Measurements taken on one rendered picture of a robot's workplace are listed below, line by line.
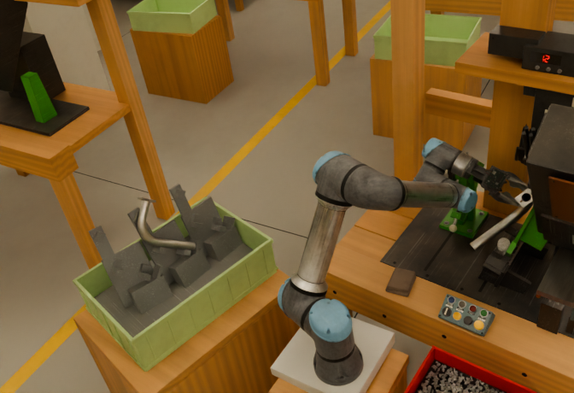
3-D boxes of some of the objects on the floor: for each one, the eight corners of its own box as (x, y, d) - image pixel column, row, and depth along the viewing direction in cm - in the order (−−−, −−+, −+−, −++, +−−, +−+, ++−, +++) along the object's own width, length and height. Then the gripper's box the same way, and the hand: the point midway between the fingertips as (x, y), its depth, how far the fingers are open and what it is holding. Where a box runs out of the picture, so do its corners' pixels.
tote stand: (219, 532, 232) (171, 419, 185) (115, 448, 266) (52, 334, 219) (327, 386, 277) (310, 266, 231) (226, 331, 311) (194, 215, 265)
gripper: (459, 180, 187) (523, 214, 179) (477, 149, 186) (541, 183, 178) (461, 184, 195) (523, 217, 187) (478, 155, 194) (541, 186, 186)
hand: (528, 199), depth 185 cm, fingers closed on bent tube, 3 cm apart
